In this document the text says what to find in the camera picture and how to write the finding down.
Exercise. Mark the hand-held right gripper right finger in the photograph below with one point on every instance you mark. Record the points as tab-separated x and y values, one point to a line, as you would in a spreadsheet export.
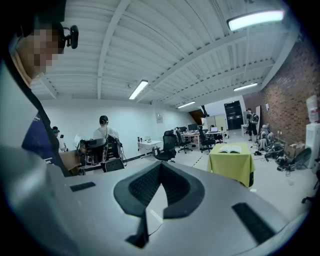
212	225

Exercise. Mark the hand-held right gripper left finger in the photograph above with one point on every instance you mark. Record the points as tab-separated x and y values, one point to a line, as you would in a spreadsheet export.
87	212

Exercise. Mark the blue-covered book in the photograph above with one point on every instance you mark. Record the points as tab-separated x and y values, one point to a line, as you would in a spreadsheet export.
230	149

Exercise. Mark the black office chair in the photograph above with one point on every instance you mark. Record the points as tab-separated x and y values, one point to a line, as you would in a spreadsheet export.
114	165
183	142
168	147
206	142

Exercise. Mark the wooden desk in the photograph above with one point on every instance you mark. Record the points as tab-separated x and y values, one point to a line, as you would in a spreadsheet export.
70	160

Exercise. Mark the yellow-green tablecloth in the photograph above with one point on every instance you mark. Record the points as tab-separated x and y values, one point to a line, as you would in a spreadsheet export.
232	167

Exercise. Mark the black equipment rig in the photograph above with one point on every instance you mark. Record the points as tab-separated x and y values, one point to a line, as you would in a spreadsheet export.
96	150

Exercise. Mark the yellow black floor tape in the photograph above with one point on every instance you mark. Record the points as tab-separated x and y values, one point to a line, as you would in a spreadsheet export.
197	161

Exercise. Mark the cluttered office desk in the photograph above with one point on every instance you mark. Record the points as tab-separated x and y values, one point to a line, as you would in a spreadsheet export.
192	135

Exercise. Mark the low white table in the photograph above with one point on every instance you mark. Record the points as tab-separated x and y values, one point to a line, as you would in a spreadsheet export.
150	143

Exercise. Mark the open laptop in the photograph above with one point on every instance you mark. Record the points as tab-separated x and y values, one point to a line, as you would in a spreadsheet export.
214	129

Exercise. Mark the black computer monitor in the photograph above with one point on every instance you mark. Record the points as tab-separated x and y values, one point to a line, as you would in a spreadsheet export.
192	127

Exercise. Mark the small white table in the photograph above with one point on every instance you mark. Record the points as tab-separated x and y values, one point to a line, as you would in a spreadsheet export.
243	128

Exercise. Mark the pile of grey backpacks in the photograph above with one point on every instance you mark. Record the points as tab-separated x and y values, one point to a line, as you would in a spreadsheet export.
265	137

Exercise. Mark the beige cabinet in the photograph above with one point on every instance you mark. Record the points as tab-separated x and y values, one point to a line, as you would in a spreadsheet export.
221	122

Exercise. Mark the black double door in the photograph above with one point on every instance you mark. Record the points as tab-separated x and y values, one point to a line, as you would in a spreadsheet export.
233	115

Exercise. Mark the cardboard box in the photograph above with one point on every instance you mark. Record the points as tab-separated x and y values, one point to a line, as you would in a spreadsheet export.
295	148

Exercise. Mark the long ceiling light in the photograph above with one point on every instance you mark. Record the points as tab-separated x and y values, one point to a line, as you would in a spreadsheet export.
255	20
186	104
138	89
245	86

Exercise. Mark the white water dispenser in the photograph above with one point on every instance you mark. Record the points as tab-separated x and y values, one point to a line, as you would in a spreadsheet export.
312	147

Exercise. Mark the water dispenser bottle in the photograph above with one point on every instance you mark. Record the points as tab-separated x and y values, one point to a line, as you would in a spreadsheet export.
312	108

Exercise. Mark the person's head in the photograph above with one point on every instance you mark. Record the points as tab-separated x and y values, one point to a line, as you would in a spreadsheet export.
37	52

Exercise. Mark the black floor rail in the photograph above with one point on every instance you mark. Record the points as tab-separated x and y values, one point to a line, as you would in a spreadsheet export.
140	156

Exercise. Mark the white wall sign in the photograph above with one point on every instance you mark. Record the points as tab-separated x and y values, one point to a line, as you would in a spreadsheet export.
159	118

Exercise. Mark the black head-worn camera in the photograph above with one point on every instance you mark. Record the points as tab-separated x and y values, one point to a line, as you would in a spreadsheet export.
73	37

